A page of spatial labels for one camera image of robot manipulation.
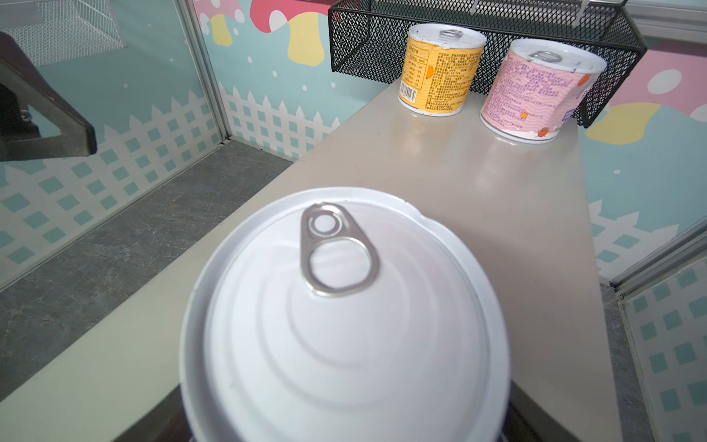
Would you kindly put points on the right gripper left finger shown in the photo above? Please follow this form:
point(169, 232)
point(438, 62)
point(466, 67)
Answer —
point(165, 422)

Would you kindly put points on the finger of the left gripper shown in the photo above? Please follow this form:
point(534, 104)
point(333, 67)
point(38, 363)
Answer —
point(36, 121)

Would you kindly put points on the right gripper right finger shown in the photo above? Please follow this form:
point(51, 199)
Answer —
point(527, 421)

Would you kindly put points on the orange label can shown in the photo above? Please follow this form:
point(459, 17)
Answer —
point(343, 314)

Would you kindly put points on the pink label can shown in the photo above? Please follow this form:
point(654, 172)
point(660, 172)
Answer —
point(537, 89)

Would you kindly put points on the yellow label can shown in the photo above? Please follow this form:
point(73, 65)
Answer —
point(440, 64)

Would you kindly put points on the beige metal cabinet counter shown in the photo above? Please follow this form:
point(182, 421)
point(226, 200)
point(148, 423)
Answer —
point(520, 209)

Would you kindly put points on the white wire wall basket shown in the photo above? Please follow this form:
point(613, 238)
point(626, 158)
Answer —
point(52, 32)

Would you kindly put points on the black mesh wall basket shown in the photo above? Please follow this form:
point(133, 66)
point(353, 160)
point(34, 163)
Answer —
point(368, 39)

